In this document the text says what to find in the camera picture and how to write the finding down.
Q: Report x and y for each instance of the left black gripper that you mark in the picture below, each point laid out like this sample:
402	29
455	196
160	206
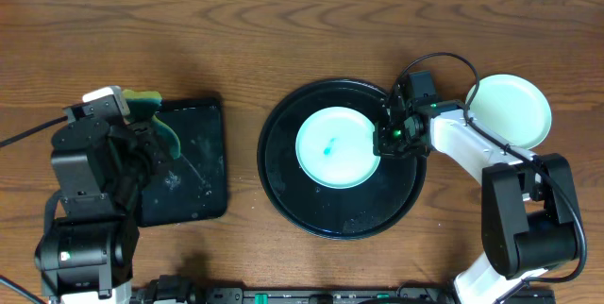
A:
137	134

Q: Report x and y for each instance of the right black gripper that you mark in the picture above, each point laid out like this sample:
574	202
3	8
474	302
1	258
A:
381	146

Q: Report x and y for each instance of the green yellow sponge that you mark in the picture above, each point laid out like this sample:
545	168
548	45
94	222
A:
144	106

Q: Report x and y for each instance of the mint green plate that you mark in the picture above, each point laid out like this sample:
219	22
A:
334	147
514	108

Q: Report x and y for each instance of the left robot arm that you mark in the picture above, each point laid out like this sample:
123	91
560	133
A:
87	246

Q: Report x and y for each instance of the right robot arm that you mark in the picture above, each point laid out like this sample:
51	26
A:
530	220

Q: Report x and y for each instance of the round black tray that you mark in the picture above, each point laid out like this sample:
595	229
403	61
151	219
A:
343	214

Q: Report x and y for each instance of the black rectangular tray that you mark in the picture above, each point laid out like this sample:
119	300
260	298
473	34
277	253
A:
194	187

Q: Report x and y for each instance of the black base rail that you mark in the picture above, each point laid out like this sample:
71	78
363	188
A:
181	290

